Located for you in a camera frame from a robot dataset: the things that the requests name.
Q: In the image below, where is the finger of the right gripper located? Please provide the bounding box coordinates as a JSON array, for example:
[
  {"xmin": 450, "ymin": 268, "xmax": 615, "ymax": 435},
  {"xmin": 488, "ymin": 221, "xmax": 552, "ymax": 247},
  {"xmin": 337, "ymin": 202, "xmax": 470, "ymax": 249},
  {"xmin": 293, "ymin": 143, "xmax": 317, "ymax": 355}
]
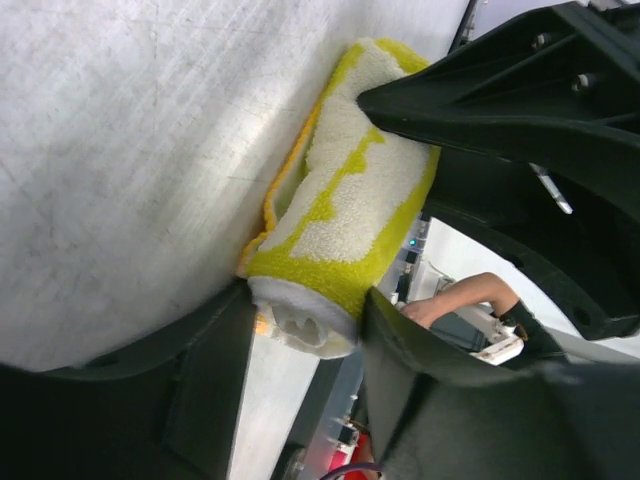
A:
[
  {"xmin": 424, "ymin": 148, "xmax": 639, "ymax": 340},
  {"xmin": 357, "ymin": 2, "xmax": 639, "ymax": 195}
]

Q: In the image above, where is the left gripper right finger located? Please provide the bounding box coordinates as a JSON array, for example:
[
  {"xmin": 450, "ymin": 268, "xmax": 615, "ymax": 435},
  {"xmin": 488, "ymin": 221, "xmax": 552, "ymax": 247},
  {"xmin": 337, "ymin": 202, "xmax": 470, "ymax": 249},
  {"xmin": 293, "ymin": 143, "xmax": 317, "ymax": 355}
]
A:
[{"xmin": 362, "ymin": 290, "xmax": 639, "ymax": 479}]

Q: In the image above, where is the person forearm in background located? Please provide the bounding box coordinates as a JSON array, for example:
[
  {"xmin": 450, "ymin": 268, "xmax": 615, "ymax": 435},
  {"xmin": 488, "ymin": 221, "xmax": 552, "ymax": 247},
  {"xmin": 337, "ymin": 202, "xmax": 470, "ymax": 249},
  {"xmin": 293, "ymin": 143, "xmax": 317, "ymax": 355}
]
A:
[{"xmin": 400, "ymin": 272, "xmax": 519, "ymax": 329}]

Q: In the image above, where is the yellow green towel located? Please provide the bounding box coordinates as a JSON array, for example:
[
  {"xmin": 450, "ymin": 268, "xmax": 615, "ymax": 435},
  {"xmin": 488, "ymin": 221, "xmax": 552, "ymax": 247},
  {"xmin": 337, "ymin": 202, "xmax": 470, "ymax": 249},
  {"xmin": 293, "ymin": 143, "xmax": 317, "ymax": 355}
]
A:
[{"xmin": 238, "ymin": 38, "xmax": 440, "ymax": 359}]

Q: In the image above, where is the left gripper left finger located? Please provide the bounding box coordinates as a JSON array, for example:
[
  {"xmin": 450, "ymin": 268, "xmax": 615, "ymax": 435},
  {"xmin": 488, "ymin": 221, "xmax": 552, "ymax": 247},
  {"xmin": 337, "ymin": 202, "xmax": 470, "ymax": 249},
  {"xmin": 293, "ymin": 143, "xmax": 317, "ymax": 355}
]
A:
[{"xmin": 1, "ymin": 279, "xmax": 255, "ymax": 479}]

